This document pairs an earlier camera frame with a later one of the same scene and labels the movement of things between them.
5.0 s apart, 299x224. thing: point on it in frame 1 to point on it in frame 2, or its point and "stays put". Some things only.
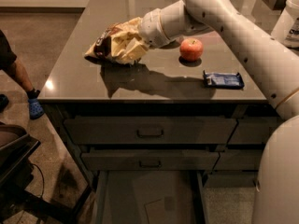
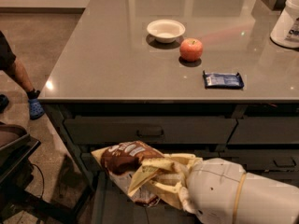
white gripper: x=150 y=27 to x=213 y=189
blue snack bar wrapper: x=222 y=80 stays put
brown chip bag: x=104 y=48 to x=121 y=160
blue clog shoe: x=35 y=108 stays put
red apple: x=191 y=49 stays put
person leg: x=9 y=63 stays put
